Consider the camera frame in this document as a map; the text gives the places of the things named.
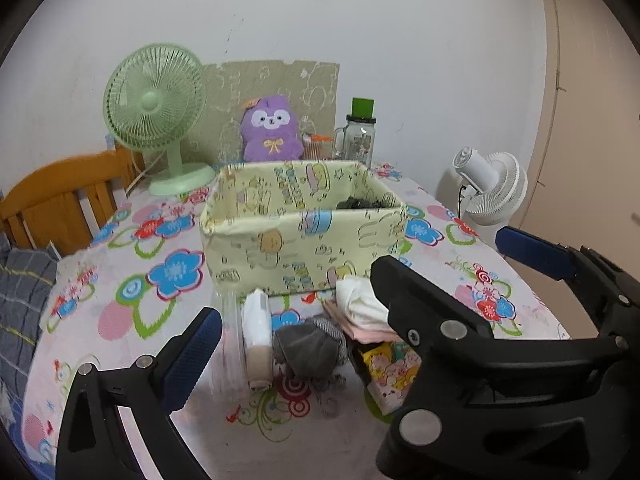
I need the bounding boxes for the beige printed board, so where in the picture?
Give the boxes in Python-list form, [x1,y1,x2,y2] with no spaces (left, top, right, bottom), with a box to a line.
[200,60,341,163]

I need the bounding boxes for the dark cloth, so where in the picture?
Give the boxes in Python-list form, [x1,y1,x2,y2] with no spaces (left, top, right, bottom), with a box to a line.
[336,196,398,210]

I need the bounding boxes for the pink cloth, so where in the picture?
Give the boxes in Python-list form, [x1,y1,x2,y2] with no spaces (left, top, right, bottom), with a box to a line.
[322,300,396,345]

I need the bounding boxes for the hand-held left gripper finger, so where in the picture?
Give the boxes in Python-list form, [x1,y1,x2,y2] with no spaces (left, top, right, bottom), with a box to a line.
[54,306,224,480]

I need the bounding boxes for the small jar orange lid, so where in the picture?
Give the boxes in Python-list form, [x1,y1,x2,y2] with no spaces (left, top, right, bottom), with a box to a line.
[300,132,333,161]

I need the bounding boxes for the orange wooden chair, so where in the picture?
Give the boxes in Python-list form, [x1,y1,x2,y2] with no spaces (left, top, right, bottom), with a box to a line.
[0,149,146,256]

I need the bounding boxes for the beige door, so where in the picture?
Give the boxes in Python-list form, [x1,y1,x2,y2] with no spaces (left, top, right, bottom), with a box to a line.
[537,0,640,311]

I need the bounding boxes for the green desk fan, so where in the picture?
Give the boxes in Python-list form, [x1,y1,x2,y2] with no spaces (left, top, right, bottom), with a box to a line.
[102,44,217,196]

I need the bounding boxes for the purple plush toy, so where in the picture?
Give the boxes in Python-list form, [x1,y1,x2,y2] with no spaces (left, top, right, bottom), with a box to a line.
[240,94,305,162]

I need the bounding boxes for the yellow printed packet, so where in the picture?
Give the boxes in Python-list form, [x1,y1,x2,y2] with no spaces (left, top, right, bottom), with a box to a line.
[357,342,423,416]

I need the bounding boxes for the yellow printed storage box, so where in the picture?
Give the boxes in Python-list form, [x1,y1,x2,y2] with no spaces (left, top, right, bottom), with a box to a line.
[199,160,408,297]

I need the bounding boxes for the white desk fan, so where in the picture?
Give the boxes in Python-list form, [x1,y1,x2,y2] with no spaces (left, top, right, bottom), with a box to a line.
[452,146,528,226]

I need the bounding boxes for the grey plaid bedding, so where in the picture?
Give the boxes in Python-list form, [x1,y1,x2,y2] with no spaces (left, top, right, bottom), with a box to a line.
[0,232,58,411]

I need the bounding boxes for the glass jar mug green lid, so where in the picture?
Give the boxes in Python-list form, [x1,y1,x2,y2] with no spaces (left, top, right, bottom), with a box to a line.
[332,97,378,166]

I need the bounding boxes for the white beige cloth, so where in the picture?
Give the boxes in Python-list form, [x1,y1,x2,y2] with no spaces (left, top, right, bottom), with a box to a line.
[241,288,274,392]

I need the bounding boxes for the grey sock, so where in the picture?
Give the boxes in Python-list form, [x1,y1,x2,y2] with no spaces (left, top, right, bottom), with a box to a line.
[272,314,348,393]

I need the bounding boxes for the clear plastic packet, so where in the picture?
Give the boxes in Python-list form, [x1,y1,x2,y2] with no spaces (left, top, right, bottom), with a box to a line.
[210,290,246,401]

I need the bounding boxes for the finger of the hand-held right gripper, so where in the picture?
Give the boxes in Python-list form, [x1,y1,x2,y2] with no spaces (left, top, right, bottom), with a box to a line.
[371,254,640,480]
[495,225,640,346]

